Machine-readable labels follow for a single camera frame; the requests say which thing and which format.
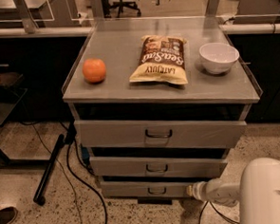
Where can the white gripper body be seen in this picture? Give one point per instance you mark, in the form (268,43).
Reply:
(200,190)

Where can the grey bottom drawer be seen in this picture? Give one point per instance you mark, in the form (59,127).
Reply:
(144,189)

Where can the grey drawer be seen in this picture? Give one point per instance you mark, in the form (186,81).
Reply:
(154,167)
(160,134)
(144,189)

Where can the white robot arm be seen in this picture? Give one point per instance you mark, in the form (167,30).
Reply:
(257,193)

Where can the grey top drawer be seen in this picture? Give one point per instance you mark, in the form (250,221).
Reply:
(160,134)

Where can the grey drawer cabinet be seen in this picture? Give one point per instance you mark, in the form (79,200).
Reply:
(205,98)

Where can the grey middle drawer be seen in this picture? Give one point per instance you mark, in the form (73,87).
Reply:
(154,167)

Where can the white bowl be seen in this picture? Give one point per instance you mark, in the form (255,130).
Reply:
(217,58)

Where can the brown yellow chip bag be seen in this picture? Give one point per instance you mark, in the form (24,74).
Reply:
(161,60)

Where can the orange fruit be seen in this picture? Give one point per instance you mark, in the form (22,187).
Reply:
(94,70)

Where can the black floor stand leg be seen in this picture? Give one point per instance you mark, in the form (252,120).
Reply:
(39,197)

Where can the black office chair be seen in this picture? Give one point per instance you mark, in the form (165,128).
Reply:
(121,5)

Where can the dark shoe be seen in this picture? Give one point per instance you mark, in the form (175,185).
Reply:
(7,215)

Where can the dark side table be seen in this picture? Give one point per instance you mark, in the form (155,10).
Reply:
(10,92)

